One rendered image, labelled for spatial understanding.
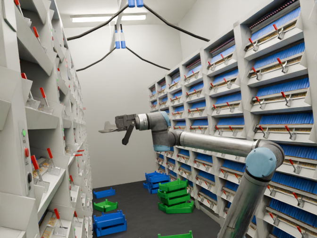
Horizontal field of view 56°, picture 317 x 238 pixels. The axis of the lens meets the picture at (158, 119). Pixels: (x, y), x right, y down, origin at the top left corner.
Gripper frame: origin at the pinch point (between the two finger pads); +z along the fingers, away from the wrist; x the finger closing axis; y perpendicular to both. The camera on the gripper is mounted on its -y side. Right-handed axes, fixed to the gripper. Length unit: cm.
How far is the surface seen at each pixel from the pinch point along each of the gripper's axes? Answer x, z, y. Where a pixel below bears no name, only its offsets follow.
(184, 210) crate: -167, -84, -106
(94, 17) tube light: -331, -24, 177
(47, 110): 57, 17, 11
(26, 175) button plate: 106, 16, -3
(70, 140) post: -30.3, 18.4, -2.9
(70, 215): 40, 17, -29
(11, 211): 110, 18, -7
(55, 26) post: -31, 17, 68
